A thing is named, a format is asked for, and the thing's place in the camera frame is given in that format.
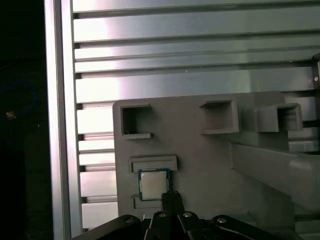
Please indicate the grey plastic parts rack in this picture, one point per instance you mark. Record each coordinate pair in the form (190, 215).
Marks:
(195, 162)

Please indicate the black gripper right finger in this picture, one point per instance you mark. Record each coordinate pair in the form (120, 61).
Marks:
(190, 225)

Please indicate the silver green CPU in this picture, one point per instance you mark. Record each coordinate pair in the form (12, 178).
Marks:
(152, 183)

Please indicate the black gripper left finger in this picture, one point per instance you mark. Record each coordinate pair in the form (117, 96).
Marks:
(160, 225)

